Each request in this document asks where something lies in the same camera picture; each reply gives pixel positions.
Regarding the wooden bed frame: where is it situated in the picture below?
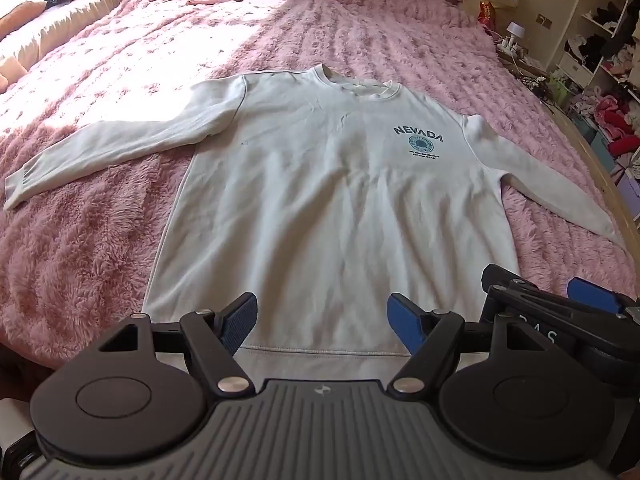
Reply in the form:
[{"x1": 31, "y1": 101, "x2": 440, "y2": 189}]
[{"x1": 550, "y1": 104, "x2": 640, "y2": 266}]

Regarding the red garment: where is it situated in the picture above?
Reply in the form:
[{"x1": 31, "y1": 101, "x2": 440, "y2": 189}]
[{"x1": 606, "y1": 134, "x2": 640, "y2": 159}]

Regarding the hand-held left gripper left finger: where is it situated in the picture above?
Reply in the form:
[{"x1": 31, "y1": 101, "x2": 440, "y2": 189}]
[{"x1": 97, "y1": 292, "x2": 258, "y2": 396}]

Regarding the white open wardrobe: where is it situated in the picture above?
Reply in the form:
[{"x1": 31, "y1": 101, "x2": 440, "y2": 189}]
[{"x1": 549, "y1": 0, "x2": 640, "y2": 128}]

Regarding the white printed sweatshirt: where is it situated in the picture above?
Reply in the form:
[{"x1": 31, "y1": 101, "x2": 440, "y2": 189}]
[{"x1": 2, "y1": 62, "x2": 621, "y2": 383}]

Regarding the pink fluffy blanket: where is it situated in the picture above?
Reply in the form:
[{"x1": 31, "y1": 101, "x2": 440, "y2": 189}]
[{"x1": 0, "y1": 0, "x2": 637, "y2": 366}]

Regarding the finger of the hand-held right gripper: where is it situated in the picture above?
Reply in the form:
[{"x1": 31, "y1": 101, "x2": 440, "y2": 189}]
[
  {"x1": 480, "y1": 263, "x2": 640, "y2": 342},
  {"x1": 566, "y1": 276, "x2": 640, "y2": 317}
]

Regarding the teal storage bin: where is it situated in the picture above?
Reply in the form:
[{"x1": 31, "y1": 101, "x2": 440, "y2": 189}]
[{"x1": 570, "y1": 109, "x2": 617, "y2": 172}]

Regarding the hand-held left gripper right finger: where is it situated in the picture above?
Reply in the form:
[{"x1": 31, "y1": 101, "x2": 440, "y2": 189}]
[{"x1": 387, "y1": 292, "x2": 539, "y2": 394}]

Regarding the green storage bin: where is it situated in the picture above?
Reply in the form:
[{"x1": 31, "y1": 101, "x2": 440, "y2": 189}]
[{"x1": 547, "y1": 72, "x2": 572, "y2": 109}]

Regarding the wooden bedside table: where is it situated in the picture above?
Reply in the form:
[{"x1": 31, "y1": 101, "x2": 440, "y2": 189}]
[{"x1": 495, "y1": 35, "x2": 557, "y2": 93}]

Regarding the cream quilted bedding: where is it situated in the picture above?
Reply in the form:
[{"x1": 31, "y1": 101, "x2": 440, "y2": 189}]
[{"x1": 0, "y1": 0, "x2": 143, "y2": 83}]

